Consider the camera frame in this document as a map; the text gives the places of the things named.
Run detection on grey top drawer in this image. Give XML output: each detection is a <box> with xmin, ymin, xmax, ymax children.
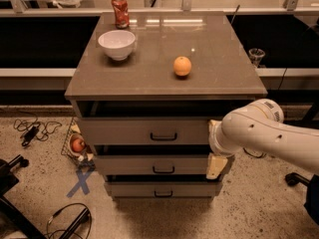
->
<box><xmin>78</xmin><ymin>119</ymin><xmax>210</xmax><ymax>145</ymax></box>

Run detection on grey drawer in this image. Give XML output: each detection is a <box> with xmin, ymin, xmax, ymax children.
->
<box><xmin>93</xmin><ymin>153</ymin><xmax>235</xmax><ymax>176</ymax></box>
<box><xmin>105</xmin><ymin>182</ymin><xmax>222</xmax><ymax>198</ymax></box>
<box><xmin>78</xmin><ymin>119</ymin><xmax>210</xmax><ymax>145</ymax></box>

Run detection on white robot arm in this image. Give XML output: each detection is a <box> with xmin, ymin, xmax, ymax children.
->
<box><xmin>208</xmin><ymin>99</ymin><xmax>319</xmax><ymax>175</ymax></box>

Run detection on grey drawer cabinet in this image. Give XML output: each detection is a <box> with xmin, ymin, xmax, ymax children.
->
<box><xmin>64</xmin><ymin>11</ymin><xmax>269</xmax><ymax>202</ymax></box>

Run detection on grey bottom drawer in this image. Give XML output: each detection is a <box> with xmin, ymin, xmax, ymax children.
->
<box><xmin>105</xmin><ymin>182</ymin><xmax>222</xmax><ymax>198</ymax></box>

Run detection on grey middle drawer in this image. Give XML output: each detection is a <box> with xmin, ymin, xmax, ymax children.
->
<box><xmin>93</xmin><ymin>153</ymin><xmax>235</xmax><ymax>176</ymax></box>

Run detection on black chair leg right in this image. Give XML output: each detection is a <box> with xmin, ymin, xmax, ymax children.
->
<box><xmin>285</xmin><ymin>172</ymin><xmax>310</xmax><ymax>186</ymax></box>

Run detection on orange fruit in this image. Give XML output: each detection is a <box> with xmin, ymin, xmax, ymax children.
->
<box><xmin>173</xmin><ymin>57</ymin><xmax>191</xmax><ymax>77</ymax></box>

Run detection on clear glass cup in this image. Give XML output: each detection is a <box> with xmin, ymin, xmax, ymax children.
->
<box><xmin>248</xmin><ymin>48</ymin><xmax>265</xmax><ymax>67</ymax></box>

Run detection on blue tape cross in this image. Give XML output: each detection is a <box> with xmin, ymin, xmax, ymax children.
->
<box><xmin>67</xmin><ymin>168</ymin><xmax>94</xmax><ymax>198</ymax></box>

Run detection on red apple in basket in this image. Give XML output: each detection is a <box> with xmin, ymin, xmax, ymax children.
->
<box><xmin>71</xmin><ymin>138</ymin><xmax>85</xmax><ymax>152</ymax></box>

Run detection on white ceramic bowl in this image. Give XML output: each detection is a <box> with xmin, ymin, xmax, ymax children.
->
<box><xmin>98</xmin><ymin>30</ymin><xmax>136</xmax><ymax>61</ymax></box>

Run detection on crushed red soda can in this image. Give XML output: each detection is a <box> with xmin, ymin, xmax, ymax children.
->
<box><xmin>111</xmin><ymin>0</ymin><xmax>130</xmax><ymax>29</ymax></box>

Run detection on black chair base left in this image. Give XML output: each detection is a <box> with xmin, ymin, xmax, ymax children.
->
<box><xmin>0</xmin><ymin>154</ymin><xmax>48</xmax><ymax>239</ymax></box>

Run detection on black cable right floor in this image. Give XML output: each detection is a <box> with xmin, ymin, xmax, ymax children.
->
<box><xmin>242</xmin><ymin>146</ymin><xmax>268</xmax><ymax>159</ymax></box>

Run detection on wire basket on floor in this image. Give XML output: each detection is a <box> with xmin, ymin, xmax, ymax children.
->
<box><xmin>61</xmin><ymin>118</ymin><xmax>95</xmax><ymax>168</ymax></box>

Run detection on black cable loop bottom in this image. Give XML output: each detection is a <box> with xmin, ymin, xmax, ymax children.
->
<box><xmin>45</xmin><ymin>202</ymin><xmax>93</xmax><ymax>239</ymax></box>

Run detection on black power adapter with cable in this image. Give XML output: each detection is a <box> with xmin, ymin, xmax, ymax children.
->
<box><xmin>13</xmin><ymin>112</ymin><xmax>62</xmax><ymax>148</ymax></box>

